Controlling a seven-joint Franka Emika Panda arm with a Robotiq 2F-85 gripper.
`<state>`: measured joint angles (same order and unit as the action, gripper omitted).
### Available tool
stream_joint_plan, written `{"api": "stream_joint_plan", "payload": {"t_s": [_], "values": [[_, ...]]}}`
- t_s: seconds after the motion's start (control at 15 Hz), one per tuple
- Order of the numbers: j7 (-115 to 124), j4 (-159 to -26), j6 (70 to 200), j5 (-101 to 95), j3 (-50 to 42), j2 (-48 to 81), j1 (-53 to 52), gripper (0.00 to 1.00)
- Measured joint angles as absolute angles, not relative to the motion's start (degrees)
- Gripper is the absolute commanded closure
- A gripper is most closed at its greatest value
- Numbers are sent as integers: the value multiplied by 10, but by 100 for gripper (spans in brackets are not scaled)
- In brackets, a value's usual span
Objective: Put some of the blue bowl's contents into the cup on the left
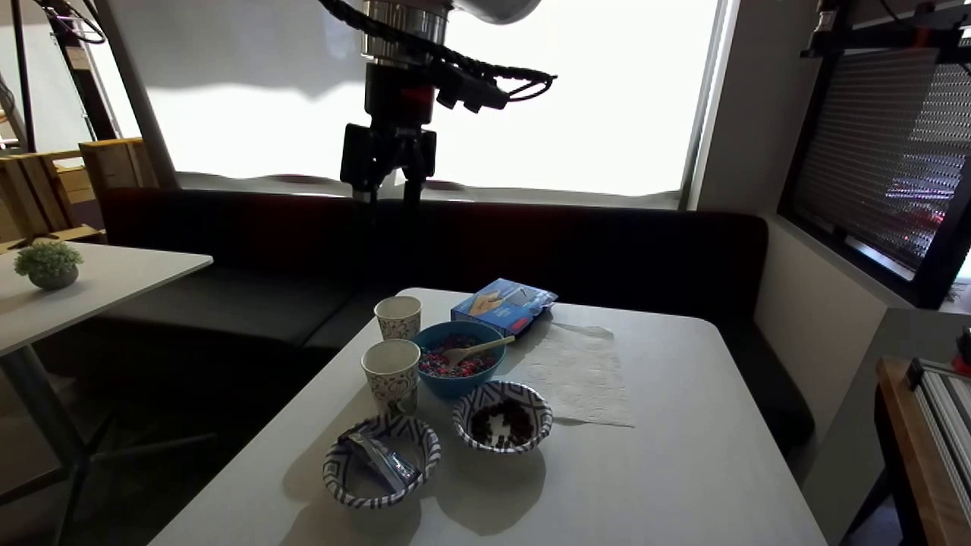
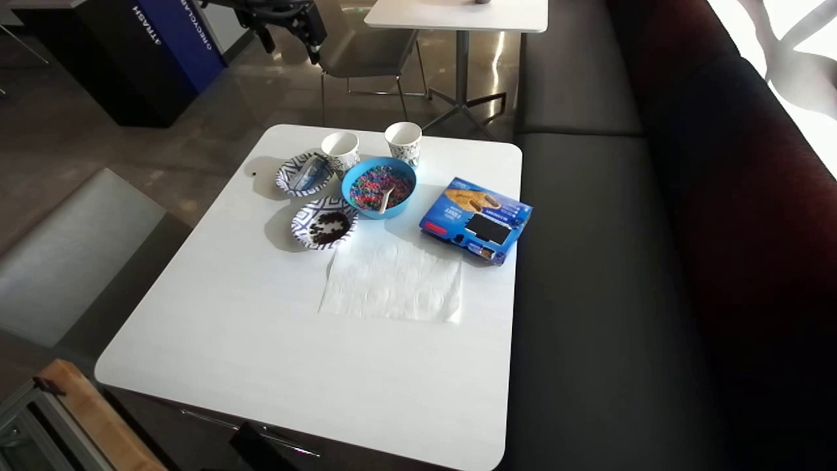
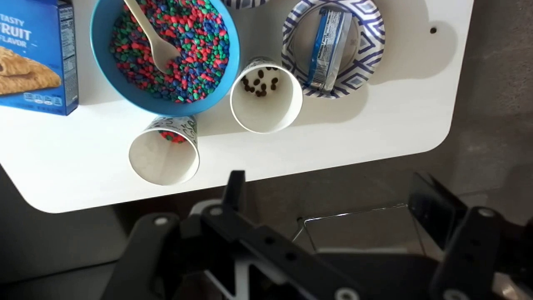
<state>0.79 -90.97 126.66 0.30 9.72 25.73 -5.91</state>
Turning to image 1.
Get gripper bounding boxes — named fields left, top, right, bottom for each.
left=340, top=64, right=438, bottom=209

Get patterned paper cup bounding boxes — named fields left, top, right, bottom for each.
left=360, top=338, right=422, bottom=415
left=373, top=295, right=423, bottom=342

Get blue bowl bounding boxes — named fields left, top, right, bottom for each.
left=411, top=320, right=507, bottom=400

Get patterned bowl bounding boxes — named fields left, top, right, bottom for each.
left=451, top=380, right=555, bottom=455
left=322, top=413, right=442, bottom=510

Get blue cardboard box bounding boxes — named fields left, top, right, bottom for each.
left=450, top=278, right=559, bottom=337

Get red and blue candies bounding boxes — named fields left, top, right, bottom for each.
left=419, top=334, right=498, bottom=379

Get wooden spoon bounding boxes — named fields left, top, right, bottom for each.
left=442, top=335, right=517, bottom=367

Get black sofa bench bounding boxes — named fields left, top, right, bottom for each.
left=97, top=185, right=817, bottom=459

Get large bright window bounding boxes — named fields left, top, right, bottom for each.
left=90, top=0, right=743, bottom=211

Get dark raisins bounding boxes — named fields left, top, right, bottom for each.
left=471, top=399, right=536, bottom=448

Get silver foil wrapper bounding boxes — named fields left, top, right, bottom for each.
left=338, top=430, right=421, bottom=491

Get white paper towel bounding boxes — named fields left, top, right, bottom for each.
left=504, top=322, right=636, bottom=428

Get white side table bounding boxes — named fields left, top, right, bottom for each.
left=0, top=242, right=215, bottom=532

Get stand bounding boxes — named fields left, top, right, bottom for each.
left=6, top=0, right=121, bottom=146

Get stack of wooden crates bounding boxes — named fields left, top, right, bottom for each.
left=0, top=137, right=162, bottom=253

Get small potted plant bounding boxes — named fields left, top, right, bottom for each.
left=13, top=240, right=85, bottom=291

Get window with blinds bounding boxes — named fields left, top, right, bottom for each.
left=777, top=44, right=971, bottom=309

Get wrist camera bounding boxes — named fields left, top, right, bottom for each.
left=435, top=64, right=511, bottom=115

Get black metal frame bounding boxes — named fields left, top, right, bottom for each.
left=800, top=0, right=971, bottom=75

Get wooden bench with metal rail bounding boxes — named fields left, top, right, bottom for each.
left=842, top=355, right=971, bottom=546

